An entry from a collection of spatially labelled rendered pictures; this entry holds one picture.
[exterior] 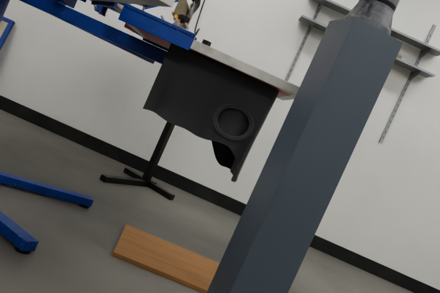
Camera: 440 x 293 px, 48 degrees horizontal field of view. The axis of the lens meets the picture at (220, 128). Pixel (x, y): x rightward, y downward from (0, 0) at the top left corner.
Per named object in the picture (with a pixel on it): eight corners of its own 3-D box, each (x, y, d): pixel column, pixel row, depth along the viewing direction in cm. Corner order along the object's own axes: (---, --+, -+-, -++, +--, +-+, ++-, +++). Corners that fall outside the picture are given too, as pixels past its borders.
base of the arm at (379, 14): (397, 40, 151) (410, 10, 151) (357, 18, 147) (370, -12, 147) (372, 42, 166) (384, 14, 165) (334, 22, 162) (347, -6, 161)
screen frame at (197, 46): (283, 100, 251) (286, 93, 251) (302, 99, 193) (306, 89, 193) (142, 37, 250) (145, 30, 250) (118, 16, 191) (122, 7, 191)
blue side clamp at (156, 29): (189, 51, 196) (196, 36, 196) (188, 50, 191) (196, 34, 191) (120, 21, 195) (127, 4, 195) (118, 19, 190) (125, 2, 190)
